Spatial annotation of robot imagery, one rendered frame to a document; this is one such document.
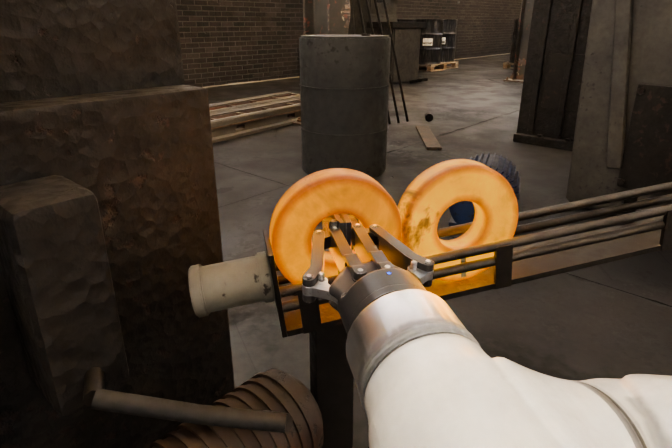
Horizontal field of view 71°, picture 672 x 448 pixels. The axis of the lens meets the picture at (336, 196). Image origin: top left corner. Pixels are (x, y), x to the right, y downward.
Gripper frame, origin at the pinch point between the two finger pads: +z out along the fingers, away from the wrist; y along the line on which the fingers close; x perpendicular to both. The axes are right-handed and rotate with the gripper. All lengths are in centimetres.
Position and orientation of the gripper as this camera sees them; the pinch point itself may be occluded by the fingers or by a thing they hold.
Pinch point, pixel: (337, 221)
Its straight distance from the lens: 55.6
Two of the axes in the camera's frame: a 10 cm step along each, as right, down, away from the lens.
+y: 9.7, -0.8, 2.2
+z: -2.3, -3.8, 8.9
